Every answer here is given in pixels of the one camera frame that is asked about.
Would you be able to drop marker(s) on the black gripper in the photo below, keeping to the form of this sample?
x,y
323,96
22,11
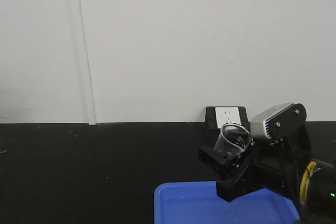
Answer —
x,y
278,166

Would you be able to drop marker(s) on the clear glass beaker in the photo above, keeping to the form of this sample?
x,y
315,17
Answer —
x,y
232,140

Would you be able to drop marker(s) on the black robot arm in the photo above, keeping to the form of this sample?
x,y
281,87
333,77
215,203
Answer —
x,y
317,191

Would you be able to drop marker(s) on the blue plastic tray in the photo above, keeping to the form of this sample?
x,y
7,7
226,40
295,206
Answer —
x,y
198,202

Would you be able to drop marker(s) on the black and white power outlet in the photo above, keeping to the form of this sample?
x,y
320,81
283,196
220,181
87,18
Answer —
x,y
217,116

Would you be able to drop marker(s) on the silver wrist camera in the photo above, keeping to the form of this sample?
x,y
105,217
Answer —
x,y
278,121

